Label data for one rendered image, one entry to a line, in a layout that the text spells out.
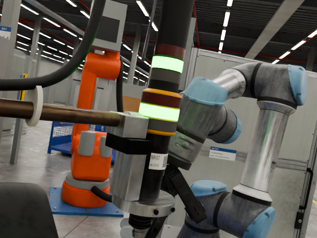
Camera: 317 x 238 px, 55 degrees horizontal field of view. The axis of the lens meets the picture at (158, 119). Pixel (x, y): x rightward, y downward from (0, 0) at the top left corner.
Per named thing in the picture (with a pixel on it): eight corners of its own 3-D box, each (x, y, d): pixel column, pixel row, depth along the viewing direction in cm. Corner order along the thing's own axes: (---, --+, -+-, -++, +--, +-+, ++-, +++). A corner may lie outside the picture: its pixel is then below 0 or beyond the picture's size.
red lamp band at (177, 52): (168, 55, 30) (170, 43, 30) (146, 55, 33) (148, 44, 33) (189, 62, 33) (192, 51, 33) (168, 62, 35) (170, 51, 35)
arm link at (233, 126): (205, 108, 74) (184, 93, 66) (248, 116, 68) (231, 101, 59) (196, 138, 74) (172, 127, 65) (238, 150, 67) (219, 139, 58)
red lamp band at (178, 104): (159, 105, 30) (161, 93, 30) (132, 100, 33) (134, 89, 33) (187, 110, 33) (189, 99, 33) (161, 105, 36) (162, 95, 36)
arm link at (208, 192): (196, 209, 108) (202, 173, 106) (231, 224, 99) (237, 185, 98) (177, 218, 98) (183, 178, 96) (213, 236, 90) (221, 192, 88)
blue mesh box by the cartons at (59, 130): (45, 153, 684) (53, 110, 679) (70, 146, 810) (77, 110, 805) (82, 161, 671) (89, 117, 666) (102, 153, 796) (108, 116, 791)
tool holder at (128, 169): (120, 225, 27) (139, 118, 27) (83, 198, 32) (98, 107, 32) (187, 213, 33) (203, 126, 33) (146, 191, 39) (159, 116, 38)
